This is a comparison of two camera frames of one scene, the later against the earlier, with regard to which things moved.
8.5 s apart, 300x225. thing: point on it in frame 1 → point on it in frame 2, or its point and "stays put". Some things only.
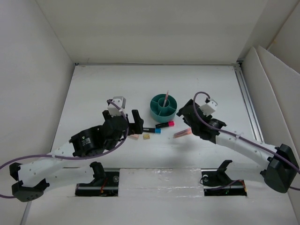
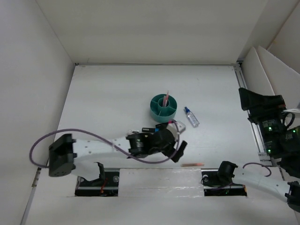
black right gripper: x=190 y=102 → x=251 y=100
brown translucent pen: x=182 y=133 → x=192 y=164
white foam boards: x=274 y=87 stays put
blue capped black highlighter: x=157 y=131 stays put
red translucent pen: x=167 y=95 stays put
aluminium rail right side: x=253 y=117 stays put
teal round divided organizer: x=160 y=114 stays put
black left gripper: x=135 y=128 → x=179 y=152
